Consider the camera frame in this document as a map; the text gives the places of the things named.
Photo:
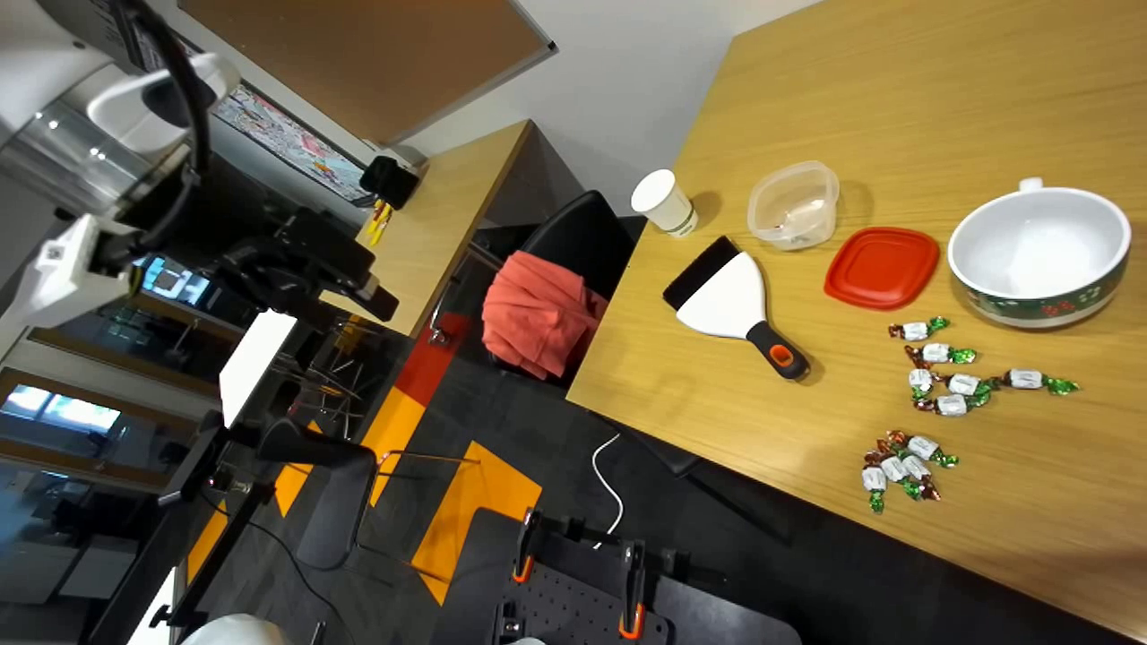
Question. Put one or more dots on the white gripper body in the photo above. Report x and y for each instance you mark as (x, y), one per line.
(74, 270)

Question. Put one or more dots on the white rounded robot base shell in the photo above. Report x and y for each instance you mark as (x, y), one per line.
(234, 630)

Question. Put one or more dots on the clear plastic bowl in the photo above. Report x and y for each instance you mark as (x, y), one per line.
(794, 206)

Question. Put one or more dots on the red brown wrapped candy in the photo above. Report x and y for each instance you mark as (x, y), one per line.
(892, 447)

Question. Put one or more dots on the white green-patterned ceramic bowl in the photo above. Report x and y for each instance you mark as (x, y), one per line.
(1039, 253)

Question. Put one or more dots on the glowing monitor screen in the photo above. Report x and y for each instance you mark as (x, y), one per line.
(172, 281)

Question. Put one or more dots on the white flat panel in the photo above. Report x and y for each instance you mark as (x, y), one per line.
(255, 359)

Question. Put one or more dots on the black tripod stand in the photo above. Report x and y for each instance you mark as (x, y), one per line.
(287, 447)

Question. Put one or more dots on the small black box device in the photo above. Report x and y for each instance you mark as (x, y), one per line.
(387, 182)

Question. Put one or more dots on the brown cork board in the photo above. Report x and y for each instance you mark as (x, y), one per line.
(359, 55)

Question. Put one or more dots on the wooden side desk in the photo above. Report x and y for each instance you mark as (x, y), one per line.
(441, 227)

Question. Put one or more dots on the red cloth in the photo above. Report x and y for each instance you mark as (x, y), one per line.
(539, 313)

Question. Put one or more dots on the black office chair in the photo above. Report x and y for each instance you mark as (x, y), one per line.
(587, 234)

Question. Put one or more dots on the orange black clamp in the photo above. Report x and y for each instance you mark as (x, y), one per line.
(634, 595)
(525, 556)

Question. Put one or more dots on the white paper cup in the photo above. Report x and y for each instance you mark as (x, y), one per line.
(663, 201)

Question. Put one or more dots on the black perforated board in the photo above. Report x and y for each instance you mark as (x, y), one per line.
(667, 612)

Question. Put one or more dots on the red plastic lid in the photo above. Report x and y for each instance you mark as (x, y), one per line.
(882, 265)

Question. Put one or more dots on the black camera rig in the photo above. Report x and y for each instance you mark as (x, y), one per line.
(307, 264)

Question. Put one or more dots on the printed wall poster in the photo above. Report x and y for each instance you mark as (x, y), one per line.
(293, 141)

